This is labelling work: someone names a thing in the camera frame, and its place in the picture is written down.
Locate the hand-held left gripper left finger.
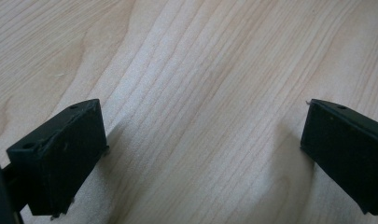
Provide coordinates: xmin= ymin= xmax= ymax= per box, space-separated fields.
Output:
xmin=6 ymin=98 xmax=110 ymax=218

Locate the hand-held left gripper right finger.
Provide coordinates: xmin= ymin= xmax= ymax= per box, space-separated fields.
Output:
xmin=300 ymin=98 xmax=378 ymax=217

